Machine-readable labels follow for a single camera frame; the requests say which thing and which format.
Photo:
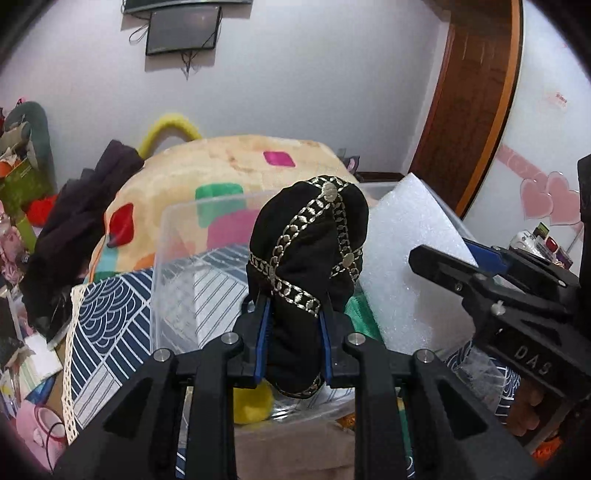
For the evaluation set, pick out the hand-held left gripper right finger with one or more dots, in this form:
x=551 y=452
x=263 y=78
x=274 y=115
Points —
x=326 y=347

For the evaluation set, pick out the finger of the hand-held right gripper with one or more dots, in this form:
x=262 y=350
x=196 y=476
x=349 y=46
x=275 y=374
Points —
x=485 y=254
x=443 y=272

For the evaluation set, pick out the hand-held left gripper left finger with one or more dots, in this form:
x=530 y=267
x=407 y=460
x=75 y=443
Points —
x=263 y=342

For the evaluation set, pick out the black embroidered cap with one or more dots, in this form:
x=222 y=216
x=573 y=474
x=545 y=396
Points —
x=307 y=258

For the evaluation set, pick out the person's right hand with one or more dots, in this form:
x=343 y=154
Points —
x=524 y=408

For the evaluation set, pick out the white foam sheet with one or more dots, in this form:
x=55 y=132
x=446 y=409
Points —
x=411 y=258

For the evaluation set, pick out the white round toy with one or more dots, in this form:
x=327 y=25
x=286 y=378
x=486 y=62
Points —
x=521 y=241

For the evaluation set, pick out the green cloth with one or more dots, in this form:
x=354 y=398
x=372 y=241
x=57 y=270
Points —
x=362 y=321

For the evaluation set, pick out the yellow plush ball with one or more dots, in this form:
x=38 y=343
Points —
x=251 y=406

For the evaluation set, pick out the small colourful boxes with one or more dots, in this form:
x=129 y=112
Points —
x=554 y=247

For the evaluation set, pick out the clear plastic storage box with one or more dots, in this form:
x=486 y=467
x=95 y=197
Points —
x=184 y=277

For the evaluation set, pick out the beige cardboard box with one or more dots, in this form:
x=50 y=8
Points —
x=295 y=452

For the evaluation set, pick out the wooden door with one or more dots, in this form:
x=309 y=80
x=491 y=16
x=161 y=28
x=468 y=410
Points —
x=471 y=106

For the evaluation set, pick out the blue patterned cloth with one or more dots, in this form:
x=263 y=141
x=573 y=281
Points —
x=111 y=332

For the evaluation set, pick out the cream blanket with coloured squares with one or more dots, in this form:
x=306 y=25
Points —
x=221 y=161

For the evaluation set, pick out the dark clothes pile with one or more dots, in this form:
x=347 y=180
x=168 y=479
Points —
x=74 y=230

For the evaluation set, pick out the green cardboard box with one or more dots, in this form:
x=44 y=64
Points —
x=23 y=180

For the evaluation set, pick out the grey green plush toy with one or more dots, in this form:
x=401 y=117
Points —
x=32 y=134

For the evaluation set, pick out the pink heart wall stickers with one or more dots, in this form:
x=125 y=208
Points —
x=549 y=196

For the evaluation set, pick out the wall monitor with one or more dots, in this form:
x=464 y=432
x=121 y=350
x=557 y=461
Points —
x=183 y=30

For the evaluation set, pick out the wall television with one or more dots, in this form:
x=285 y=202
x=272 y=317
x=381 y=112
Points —
x=184 y=3

